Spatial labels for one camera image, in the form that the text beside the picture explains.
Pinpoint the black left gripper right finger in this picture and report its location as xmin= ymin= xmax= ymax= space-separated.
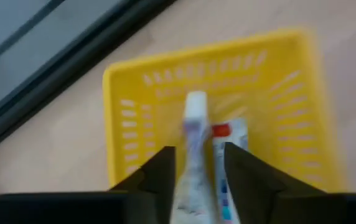
xmin=223 ymin=141 xmax=327 ymax=196

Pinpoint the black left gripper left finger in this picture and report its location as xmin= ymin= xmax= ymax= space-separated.
xmin=108 ymin=145 xmax=178 ymax=196

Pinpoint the white travel toothpaste tube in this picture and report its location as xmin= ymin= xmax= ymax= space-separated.
xmin=169 ymin=90 xmax=217 ymax=224
xmin=211 ymin=117 xmax=249 ymax=224

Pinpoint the yellow plastic basket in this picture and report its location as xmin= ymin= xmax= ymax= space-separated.
xmin=101 ymin=27 xmax=344 ymax=194

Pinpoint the black aluminium table frame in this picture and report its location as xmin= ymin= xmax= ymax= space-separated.
xmin=0 ymin=0 xmax=179 ymax=158

